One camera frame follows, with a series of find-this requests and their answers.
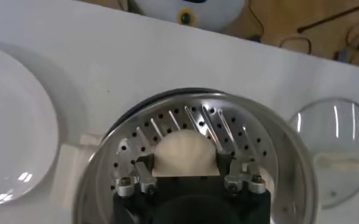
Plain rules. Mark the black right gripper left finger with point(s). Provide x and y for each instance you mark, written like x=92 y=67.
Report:
x=142 y=181

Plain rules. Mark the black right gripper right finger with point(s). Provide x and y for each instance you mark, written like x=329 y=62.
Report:
x=237 y=179

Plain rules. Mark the white steamed baozi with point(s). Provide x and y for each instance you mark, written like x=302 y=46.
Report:
x=185 y=152

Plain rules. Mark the round glass pot lid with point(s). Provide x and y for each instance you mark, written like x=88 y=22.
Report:
x=334 y=137

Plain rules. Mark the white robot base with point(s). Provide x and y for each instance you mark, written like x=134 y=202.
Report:
x=215 y=15

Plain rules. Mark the perforated steel steamer basket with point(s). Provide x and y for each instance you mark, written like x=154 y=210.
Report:
x=289 y=146

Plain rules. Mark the white electric cooking pot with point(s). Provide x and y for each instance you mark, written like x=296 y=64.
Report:
x=75 y=158

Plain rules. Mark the white oval plate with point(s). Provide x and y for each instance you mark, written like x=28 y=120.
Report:
x=17 y=128

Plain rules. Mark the black floor rod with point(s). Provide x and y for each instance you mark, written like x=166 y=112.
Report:
x=301 y=29

